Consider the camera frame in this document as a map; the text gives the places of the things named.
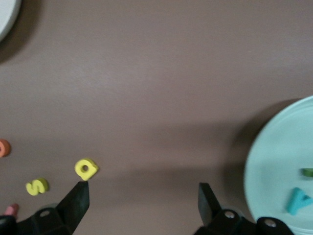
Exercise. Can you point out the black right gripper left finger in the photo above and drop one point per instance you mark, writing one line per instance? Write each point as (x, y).
(68, 213)

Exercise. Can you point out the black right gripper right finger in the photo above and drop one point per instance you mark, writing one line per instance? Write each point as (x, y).
(210, 215)

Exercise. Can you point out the teal letter y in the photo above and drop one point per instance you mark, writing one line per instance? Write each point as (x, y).
(296, 202)

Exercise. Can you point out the green letter p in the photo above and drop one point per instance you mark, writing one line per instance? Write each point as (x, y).
(307, 172)

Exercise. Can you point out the yellow letter s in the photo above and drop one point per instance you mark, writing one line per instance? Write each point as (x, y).
(37, 186)

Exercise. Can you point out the yellow letter d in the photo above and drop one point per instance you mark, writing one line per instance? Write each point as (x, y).
(91, 171)

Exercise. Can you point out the pink letter f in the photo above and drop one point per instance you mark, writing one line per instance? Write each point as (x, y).
(11, 209)

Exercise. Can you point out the orange letter e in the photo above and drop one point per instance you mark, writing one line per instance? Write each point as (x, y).
(6, 148)

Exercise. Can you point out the light green plate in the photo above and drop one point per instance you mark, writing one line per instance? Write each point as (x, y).
(276, 151)

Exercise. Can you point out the brown table cover sheet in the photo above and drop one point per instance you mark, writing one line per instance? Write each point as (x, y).
(159, 73)

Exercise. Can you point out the beige plate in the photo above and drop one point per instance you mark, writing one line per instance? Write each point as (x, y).
(6, 14)

